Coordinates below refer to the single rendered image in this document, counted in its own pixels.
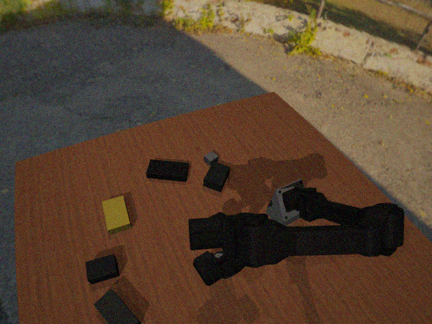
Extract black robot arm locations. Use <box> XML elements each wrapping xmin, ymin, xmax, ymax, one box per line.
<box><xmin>188</xmin><ymin>187</ymin><xmax>404</xmax><ymax>268</ymax></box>

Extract dark grey switch panel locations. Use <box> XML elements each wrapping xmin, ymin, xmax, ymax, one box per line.
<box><xmin>214</xmin><ymin>252</ymin><xmax>245</xmax><ymax>279</ymax></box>

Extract yellow rectangular block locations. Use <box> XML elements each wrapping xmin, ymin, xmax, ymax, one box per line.
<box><xmin>102</xmin><ymin>196</ymin><xmax>132</xmax><ymax>235</ymax></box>

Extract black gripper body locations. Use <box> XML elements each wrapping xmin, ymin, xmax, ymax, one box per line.
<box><xmin>193</xmin><ymin>251</ymin><xmax>231</xmax><ymax>286</ymax></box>

